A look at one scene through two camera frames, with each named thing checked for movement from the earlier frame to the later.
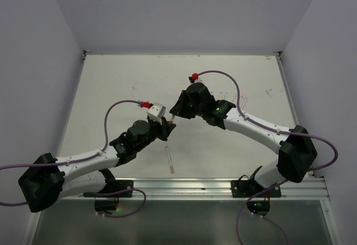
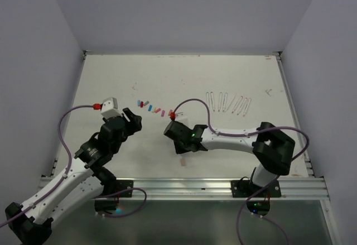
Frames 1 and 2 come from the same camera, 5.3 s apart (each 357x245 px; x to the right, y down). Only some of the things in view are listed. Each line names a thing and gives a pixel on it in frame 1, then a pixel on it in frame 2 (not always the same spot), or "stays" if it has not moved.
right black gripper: x=179 y=109 -> x=179 y=148
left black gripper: x=165 y=129 -> x=134 y=123
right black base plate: x=249 y=188 stays
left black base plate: x=120 y=185 stays
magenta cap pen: x=244 y=102 stays
